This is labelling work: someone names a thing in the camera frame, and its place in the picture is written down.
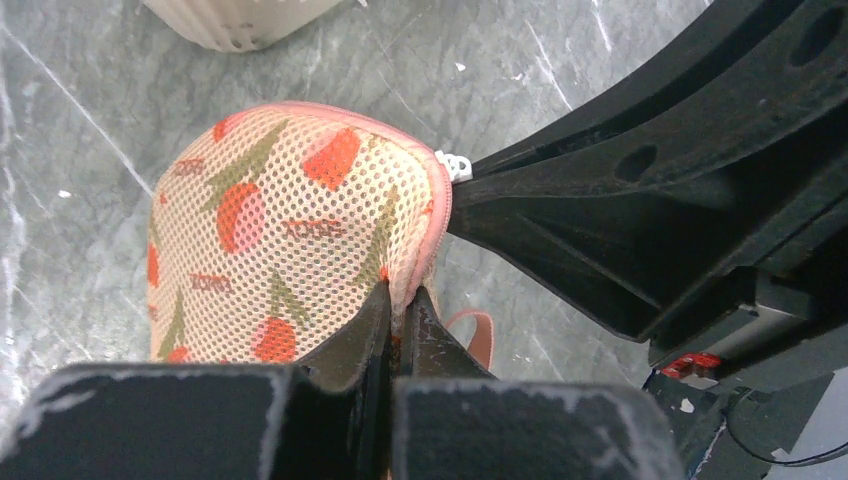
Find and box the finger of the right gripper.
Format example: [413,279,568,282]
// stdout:
[474,1,847,183]

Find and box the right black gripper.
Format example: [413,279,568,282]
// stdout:
[449,86,847,393]

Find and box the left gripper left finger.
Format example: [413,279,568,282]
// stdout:
[1,282,391,479]

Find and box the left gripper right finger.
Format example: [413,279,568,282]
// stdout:
[394,289,684,479]

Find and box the floral mesh laundry bag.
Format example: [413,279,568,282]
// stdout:
[147,102,472,363]

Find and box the cream laundry basket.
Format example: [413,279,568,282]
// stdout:
[143,0,340,53]

